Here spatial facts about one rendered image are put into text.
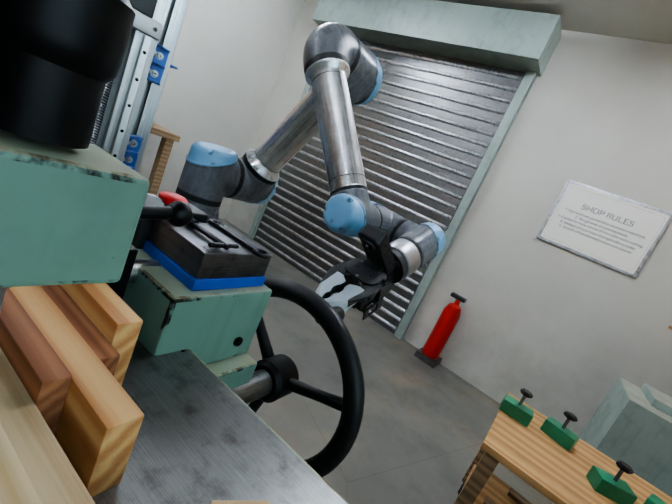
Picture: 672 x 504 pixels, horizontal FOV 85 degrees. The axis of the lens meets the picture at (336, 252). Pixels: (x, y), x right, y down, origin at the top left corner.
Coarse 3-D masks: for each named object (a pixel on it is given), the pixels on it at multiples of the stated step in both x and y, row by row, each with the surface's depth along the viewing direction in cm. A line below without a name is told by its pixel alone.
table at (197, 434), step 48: (144, 384) 30; (192, 384) 32; (240, 384) 44; (144, 432) 26; (192, 432) 27; (240, 432) 29; (144, 480) 23; (192, 480) 24; (240, 480) 25; (288, 480) 27
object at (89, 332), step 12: (48, 288) 29; (60, 288) 29; (60, 300) 28; (72, 300) 29; (72, 312) 27; (72, 324) 26; (84, 324) 27; (84, 336) 25; (96, 336) 26; (96, 348) 25; (108, 348) 25; (108, 360) 25
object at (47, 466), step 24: (0, 360) 22; (0, 384) 20; (0, 408) 19; (24, 408) 19; (24, 432) 18; (48, 432) 19; (24, 456) 17; (48, 456) 18; (48, 480) 17; (72, 480) 17
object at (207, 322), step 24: (144, 288) 34; (168, 288) 34; (240, 288) 40; (264, 288) 43; (144, 312) 34; (168, 312) 33; (192, 312) 35; (216, 312) 37; (240, 312) 41; (144, 336) 34; (168, 336) 34; (192, 336) 36; (216, 336) 39; (240, 336) 43; (216, 360) 41
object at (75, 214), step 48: (0, 144) 16; (48, 144) 20; (0, 192) 16; (48, 192) 18; (96, 192) 20; (144, 192) 22; (0, 240) 17; (48, 240) 19; (96, 240) 21; (0, 288) 20
